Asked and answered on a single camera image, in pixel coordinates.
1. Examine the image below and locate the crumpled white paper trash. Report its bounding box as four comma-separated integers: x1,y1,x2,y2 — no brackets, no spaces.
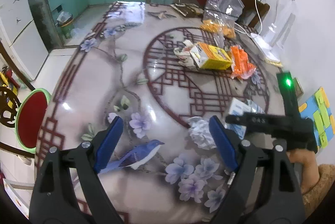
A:
173,40,198,71

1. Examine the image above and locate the green kitchen trash can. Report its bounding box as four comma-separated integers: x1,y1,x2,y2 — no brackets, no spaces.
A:
57,11,74,39

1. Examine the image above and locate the person's right hand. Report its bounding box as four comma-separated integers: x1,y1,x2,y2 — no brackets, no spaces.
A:
286,149,320,194

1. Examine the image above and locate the white blue medicine box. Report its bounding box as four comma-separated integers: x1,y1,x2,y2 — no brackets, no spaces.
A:
224,98,265,139

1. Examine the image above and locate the red bin green rim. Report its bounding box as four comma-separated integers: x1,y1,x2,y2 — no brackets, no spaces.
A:
15,88,51,154

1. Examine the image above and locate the orange snack wrapper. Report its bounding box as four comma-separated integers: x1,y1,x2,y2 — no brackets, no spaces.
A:
230,45,256,80

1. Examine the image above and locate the crumpled silver foil wrapper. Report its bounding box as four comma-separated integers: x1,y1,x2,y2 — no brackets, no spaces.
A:
187,116,216,150

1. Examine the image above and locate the dark carved wooden chair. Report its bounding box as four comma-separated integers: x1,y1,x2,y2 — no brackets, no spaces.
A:
1,42,35,159

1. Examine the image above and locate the yellow snack box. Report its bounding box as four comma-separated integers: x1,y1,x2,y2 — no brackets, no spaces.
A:
190,42,232,70

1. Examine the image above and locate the clear zip plastic bag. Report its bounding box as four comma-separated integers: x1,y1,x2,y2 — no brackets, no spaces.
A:
202,0,244,39

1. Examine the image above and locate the white refrigerator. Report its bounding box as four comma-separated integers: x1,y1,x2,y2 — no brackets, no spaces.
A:
0,0,48,81

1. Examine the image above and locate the brown patterned flat box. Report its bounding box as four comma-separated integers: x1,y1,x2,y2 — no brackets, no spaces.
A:
170,3,204,18

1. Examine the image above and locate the white power cable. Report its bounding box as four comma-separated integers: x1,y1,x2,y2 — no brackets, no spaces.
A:
234,0,264,36

